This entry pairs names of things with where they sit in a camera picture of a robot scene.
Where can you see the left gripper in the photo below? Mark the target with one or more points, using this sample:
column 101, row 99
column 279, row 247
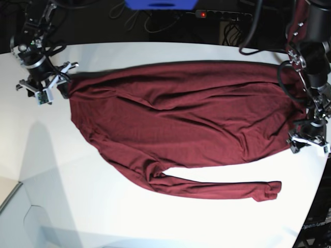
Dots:
column 299, row 138

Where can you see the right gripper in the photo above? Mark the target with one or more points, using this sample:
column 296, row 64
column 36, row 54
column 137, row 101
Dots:
column 43, row 76

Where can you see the dark red t-shirt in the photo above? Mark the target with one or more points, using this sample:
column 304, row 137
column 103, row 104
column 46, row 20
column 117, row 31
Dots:
column 144, row 120

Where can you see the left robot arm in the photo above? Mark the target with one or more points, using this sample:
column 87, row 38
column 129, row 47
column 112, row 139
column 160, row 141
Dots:
column 308, row 43

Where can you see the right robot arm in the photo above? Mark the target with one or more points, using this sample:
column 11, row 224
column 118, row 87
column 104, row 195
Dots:
column 29, row 48

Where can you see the blue box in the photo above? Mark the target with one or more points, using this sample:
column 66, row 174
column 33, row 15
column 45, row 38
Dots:
column 160, row 4

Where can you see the black power strip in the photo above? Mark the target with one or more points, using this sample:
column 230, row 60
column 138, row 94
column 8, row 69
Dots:
column 222, row 15

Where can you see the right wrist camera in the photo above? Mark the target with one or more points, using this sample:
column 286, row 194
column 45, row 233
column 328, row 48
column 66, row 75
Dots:
column 44, row 97

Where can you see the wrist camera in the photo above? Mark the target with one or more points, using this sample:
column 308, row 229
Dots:
column 44, row 97
column 324, row 149

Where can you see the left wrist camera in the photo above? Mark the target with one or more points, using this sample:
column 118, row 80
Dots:
column 324, row 149

